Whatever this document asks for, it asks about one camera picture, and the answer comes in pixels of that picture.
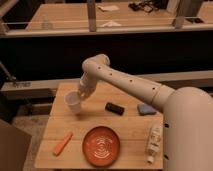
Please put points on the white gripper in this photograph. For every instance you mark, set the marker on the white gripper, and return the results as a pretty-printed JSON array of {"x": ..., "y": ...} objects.
[{"x": 86, "y": 86}]

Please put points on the white ceramic cup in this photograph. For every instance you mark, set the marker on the white ceramic cup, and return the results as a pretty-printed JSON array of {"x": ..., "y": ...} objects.
[{"x": 73, "y": 102}]

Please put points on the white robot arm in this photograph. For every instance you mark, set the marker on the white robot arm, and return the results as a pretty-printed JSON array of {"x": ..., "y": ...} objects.
[{"x": 188, "y": 113}]

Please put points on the black rectangular block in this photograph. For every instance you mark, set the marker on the black rectangular block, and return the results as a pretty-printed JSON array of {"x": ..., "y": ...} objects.
[{"x": 114, "y": 108}]

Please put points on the orange round plate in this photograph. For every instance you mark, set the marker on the orange round plate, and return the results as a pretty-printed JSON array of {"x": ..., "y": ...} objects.
[{"x": 101, "y": 146}]

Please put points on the white paper sheet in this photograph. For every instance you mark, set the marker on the white paper sheet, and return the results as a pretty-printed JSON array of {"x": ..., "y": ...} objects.
[{"x": 111, "y": 24}]

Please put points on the clear bottle on far table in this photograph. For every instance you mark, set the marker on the clear bottle on far table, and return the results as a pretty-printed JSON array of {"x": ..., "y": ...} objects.
[{"x": 46, "y": 24}]

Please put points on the white paper on far table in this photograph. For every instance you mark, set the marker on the white paper on far table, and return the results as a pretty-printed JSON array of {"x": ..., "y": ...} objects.
[{"x": 108, "y": 8}]

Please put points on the white plastic bottle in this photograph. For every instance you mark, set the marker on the white plastic bottle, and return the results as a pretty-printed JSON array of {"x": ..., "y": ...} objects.
[{"x": 154, "y": 142}]

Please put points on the grey vertical post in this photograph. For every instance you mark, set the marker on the grey vertical post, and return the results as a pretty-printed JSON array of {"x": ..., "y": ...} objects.
[{"x": 91, "y": 10}]

